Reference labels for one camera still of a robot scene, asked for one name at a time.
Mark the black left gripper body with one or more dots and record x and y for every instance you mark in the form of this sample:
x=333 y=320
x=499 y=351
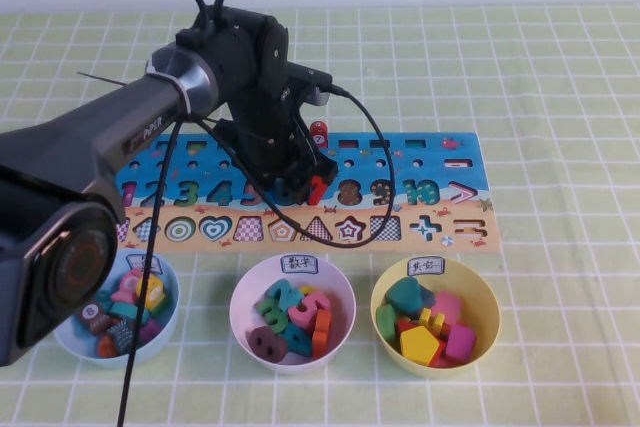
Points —
x=265 y=142

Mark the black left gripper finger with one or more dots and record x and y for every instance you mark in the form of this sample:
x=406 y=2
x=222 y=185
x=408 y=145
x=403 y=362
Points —
x=320 y=168
x=270 y=184

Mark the blue number six piece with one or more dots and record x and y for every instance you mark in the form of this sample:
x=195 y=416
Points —
x=287 y=197

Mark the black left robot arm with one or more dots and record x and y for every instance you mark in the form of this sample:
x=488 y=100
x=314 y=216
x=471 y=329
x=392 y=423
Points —
x=75 y=147

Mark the red number seven piece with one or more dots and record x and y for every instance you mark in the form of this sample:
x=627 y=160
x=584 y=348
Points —
x=320 y=188

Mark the teal number two piece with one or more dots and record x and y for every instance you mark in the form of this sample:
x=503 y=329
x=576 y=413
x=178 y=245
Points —
x=272 y=292

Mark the small yellow number piece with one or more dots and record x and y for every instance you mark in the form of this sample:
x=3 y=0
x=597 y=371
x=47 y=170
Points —
x=307 y=291

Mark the blue wooden puzzle board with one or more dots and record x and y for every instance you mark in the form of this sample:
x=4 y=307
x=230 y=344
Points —
x=435 y=168

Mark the green number three piece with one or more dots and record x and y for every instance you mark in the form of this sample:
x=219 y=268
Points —
x=265 y=309

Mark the white bowl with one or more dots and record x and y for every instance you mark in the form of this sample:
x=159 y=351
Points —
x=340 y=297

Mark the teal heart piece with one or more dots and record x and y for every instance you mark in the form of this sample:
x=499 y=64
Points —
x=402 y=297

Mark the orange number piece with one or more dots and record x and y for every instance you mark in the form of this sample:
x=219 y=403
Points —
x=322 y=332

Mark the brown number eight piece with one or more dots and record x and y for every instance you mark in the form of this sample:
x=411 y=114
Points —
x=268 y=346

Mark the teal number four piece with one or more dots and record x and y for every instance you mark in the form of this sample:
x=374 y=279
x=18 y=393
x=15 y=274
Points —
x=300 y=347

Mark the dark blue shape piece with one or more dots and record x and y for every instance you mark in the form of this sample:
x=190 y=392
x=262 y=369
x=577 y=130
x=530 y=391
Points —
x=427 y=294

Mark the green shape piece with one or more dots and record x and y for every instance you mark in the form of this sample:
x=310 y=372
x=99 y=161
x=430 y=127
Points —
x=386 y=322

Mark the red shape piece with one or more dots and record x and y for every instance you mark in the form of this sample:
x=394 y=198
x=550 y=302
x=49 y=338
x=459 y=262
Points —
x=406 y=326

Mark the light blue bowl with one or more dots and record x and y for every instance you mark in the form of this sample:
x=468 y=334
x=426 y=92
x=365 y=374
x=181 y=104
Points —
x=165 y=337

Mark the light pink shape piece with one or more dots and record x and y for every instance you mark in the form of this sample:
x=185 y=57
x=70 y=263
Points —
x=447 y=307

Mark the yellow sign piece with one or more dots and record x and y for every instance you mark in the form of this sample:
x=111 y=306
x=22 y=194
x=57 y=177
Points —
x=430 y=322

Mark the yellow pentagon piece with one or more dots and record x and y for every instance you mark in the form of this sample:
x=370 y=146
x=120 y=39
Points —
x=420 y=347

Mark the yellow bowl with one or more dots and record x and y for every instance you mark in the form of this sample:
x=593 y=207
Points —
x=480 y=297

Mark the magenta square piece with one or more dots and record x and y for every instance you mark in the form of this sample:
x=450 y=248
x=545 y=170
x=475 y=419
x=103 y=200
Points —
x=460 y=342

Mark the red wooden fish seven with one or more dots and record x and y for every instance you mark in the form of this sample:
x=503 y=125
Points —
x=318 y=137

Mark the number characters label card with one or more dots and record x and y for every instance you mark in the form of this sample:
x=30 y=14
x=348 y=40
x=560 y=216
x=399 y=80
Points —
x=300 y=264

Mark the fish character label card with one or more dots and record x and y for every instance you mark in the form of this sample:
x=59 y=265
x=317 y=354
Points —
x=155 y=262

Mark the others characters label card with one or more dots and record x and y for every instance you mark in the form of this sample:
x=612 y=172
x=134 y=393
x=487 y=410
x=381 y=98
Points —
x=425 y=267

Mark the yellow wooden fish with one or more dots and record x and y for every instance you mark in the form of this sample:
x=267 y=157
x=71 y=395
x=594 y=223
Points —
x=155 y=292

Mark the pink wooden fish five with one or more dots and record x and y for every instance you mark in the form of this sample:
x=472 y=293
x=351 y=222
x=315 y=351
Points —
x=125 y=287

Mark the purple wooden fish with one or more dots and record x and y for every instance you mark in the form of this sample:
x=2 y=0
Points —
x=151 y=332

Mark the teal wooden fish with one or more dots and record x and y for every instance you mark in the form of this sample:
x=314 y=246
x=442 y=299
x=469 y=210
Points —
x=122 y=311

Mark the dark green wooden fish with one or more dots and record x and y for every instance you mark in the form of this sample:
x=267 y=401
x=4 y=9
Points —
x=105 y=298

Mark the dark grey wooden fish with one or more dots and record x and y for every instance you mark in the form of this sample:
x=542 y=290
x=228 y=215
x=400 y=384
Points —
x=120 y=337

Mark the brown wooden fish eight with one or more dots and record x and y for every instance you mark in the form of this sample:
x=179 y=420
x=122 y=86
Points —
x=95 y=319

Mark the orange wooden fish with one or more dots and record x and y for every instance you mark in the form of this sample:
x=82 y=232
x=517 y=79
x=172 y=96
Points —
x=106 y=347

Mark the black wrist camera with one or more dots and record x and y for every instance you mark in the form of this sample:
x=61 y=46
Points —
x=310 y=79

